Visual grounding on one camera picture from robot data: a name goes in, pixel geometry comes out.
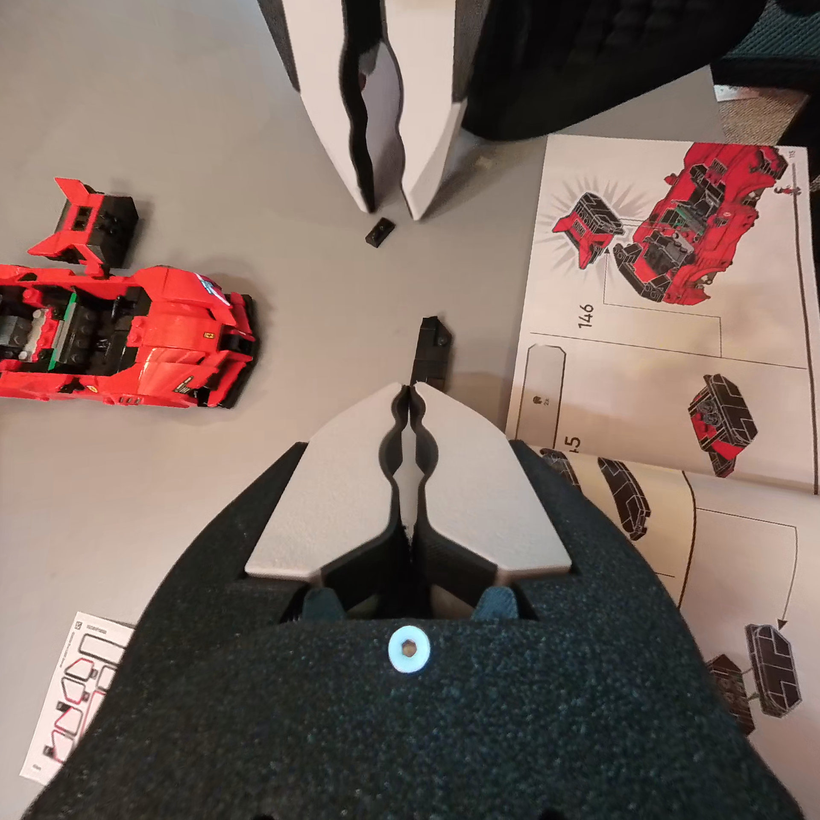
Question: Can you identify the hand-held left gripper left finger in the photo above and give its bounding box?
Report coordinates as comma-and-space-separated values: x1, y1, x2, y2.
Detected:
243, 382, 410, 587

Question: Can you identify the red lego car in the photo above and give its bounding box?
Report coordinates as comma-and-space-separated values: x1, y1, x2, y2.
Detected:
0, 264, 260, 411

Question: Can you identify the red black lego module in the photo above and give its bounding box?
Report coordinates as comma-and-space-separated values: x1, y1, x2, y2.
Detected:
29, 178, 138, 278

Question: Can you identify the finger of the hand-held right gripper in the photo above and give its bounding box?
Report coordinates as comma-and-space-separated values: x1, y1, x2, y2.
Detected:
282, 0, 379, 214
383, 0, 470, 222

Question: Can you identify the white sticker sheet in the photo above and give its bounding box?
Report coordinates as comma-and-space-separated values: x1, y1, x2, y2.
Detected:
19, 612, 135, 788

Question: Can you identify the grey woven fabric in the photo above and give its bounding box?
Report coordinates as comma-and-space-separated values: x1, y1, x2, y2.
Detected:
711, 61, 814, 148

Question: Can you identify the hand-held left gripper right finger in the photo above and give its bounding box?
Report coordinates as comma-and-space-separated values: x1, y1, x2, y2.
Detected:
409, 382, 574, 587

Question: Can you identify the lego instruction booklet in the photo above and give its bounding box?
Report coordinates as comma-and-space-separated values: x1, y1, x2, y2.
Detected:
506, 133, 820, 814

